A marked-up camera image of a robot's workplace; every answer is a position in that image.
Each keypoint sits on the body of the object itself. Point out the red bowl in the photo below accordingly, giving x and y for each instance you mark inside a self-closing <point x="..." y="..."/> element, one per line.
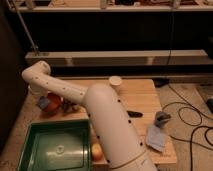
<point x="52" y="103"/>

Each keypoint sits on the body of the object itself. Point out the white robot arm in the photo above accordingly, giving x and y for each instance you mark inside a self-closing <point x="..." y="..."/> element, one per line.
<point x="121" y="144"/>

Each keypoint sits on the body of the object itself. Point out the white cup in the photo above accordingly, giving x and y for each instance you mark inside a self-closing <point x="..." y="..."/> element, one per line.
<point x="115" y="81"/>

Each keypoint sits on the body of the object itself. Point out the small black object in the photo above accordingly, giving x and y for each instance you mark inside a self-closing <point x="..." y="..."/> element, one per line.
<point x="134" y="114"/>

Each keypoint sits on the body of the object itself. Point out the dark grape bunch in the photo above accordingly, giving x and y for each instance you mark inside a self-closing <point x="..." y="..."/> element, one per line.
<point x="68" y="106"/>

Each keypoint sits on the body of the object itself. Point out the white shelf beam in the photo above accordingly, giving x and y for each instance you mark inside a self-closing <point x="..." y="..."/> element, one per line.
<point x="121" y="58"/>

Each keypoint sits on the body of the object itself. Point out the grey blue toy figure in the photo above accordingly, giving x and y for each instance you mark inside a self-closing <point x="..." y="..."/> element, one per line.
<point x="161" y="118"/>

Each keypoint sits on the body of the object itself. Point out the yellow apple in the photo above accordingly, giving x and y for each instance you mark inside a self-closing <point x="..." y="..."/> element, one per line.
<point x="97" y="153"/>

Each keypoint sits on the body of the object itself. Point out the light blue cloth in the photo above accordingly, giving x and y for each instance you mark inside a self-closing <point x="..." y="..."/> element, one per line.
<point x="155" y="138"/>

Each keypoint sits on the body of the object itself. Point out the green plastic tray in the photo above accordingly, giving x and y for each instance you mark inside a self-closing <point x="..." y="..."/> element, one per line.
<point x="57" y="146"/>

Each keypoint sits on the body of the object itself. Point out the metal pole stand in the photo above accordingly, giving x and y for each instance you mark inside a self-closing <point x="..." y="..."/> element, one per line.
<point x="21" y="15"/>

